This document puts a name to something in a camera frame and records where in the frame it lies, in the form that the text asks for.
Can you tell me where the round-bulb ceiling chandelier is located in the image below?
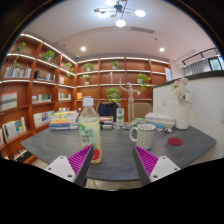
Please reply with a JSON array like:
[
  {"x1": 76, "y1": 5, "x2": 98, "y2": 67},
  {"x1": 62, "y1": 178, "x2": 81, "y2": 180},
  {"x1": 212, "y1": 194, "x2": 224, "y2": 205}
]
[{"x1": 93, "y1": 0, "x2": 147, "y2": 28}]

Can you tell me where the black track light rail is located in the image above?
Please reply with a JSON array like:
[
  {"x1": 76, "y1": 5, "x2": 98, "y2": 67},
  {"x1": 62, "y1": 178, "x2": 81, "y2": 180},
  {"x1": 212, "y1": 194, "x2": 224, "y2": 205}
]
[{"x1": 181, "y1": 47, "x2": 219, "y2": 66}]

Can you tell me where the orange wooden shelf unit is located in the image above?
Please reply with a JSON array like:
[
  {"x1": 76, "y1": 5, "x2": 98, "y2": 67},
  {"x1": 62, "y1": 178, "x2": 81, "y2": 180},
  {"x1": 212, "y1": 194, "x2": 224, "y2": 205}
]
[{"x1": 0, "y1": 32, "x2": 173, "y2": 161}]

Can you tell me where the green white box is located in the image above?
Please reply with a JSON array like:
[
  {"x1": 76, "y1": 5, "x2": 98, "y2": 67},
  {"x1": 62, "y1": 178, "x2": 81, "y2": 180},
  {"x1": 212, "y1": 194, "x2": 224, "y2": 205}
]
[{"x1": 132, "y1": 117, "x2": 146, "y2": 129}]

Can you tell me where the grey curtain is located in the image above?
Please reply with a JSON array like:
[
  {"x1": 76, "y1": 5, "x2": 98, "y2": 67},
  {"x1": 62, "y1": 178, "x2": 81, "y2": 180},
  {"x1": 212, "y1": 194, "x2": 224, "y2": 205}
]
[{"x1": 184, "y1": 59, "x2": 212, "y2": 77}]

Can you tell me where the colourful book stack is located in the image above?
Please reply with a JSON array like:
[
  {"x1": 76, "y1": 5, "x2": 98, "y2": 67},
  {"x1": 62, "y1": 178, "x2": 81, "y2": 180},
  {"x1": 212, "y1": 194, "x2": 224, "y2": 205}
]
[{"x1": 48, "y1": 110, "x2": 80, "y2": 131}]

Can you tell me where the white ceramic vase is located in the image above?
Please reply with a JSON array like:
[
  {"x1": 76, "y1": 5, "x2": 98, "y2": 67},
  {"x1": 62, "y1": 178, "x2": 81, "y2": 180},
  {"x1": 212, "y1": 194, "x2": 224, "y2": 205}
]
[{"x1": 175, "y1": 100, "x2": 192, "y2": 130}]

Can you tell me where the white patterned mug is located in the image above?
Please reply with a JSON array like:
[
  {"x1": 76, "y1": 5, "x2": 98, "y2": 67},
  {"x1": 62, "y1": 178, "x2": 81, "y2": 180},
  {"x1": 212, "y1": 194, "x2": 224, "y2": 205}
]
[{"x1": 128, "y1": 123, "x2": 157, "y2": 151}]

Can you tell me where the wooden artist mannequin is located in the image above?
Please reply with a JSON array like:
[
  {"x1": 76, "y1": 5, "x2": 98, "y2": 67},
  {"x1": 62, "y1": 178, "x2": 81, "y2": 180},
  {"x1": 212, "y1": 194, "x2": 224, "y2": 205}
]
[{"x1": 119, "y1": 78, "x2": 142, "y2": 122}]

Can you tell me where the window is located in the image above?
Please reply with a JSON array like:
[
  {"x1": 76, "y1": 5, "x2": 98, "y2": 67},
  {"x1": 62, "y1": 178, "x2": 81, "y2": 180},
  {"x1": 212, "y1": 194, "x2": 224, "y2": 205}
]
[{"x1": 209, "y1": 56, "x2": 224, "y2": 72}]

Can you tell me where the green white drink carton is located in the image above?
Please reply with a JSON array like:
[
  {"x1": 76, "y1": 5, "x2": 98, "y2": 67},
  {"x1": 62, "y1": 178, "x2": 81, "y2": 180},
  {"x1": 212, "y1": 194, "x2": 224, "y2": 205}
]
[{"x1": 115, "y1": 107, "x2": 125, "y2": 127}]

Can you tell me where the ceiling air vent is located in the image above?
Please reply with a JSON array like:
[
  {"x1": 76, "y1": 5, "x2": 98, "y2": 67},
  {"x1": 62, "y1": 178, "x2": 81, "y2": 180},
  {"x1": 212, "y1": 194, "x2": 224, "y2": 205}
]
[{"x1": 130, "y1": 26, "x2": 155, "y2": 34}]

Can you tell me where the dark chair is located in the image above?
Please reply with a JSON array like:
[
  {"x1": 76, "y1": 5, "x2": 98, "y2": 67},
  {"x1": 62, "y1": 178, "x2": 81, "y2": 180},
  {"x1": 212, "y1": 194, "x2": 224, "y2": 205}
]
[{"x1": 96, "y1": 101, "x2": 119, "y2": 123}]

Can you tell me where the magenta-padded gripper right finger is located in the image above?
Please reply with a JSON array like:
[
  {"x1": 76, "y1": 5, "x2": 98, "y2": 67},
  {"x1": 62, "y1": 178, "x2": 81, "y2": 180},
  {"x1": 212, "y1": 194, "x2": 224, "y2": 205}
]
[{"x1": 132, "y1": 144, "x2": 181, "y2": 187}]

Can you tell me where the clear yellow drink bottle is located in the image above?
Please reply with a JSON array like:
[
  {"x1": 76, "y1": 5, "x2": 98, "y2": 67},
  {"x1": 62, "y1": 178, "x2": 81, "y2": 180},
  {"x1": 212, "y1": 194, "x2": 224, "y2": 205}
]
[{"x1": 77, "y1": 97, "x2": 103, "y2": 164}]

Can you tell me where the beige chair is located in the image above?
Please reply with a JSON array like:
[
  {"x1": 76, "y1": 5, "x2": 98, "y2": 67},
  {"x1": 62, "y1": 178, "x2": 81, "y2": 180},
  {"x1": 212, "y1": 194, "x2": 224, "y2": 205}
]
[{"x1": 133, "y1": 102, "x2": 154, "y2": 120}]

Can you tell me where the white book stack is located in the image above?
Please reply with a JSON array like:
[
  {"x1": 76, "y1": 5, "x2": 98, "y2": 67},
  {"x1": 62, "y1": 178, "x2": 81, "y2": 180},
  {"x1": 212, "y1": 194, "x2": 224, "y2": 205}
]
[{"x1": 144, "y1": 112, "x2": 176, "y2": 129}]

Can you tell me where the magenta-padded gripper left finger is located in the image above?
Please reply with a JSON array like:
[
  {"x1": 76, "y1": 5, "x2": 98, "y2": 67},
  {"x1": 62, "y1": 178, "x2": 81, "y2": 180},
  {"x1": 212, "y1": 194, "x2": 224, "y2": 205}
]
[{"x1": 44, "y1": 144, "x2": 95, "y2": 188}]

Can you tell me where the flat round red coaster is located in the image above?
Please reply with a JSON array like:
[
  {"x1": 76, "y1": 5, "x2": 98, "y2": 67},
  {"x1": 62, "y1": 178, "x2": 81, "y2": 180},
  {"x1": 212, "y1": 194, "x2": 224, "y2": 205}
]
[{"x1": 167, "y1": 137, "x2": 183, "y2": 147}]

